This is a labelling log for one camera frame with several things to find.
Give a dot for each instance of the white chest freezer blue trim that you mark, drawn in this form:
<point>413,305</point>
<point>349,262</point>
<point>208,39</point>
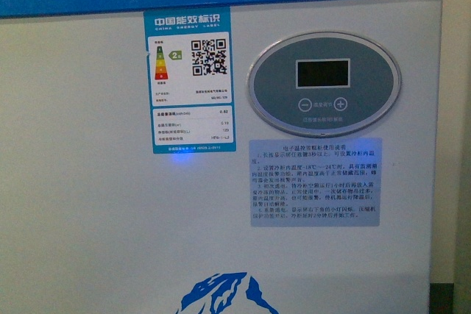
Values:
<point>93,221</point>

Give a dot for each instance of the blue energy label sticker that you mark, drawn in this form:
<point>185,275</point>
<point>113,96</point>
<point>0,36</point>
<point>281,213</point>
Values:
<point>189,61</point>

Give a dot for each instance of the grey oval control panel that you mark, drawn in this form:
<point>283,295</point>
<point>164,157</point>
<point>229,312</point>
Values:
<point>323,84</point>

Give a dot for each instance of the pale instruction sticker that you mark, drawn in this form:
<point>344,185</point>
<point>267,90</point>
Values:
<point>315,183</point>

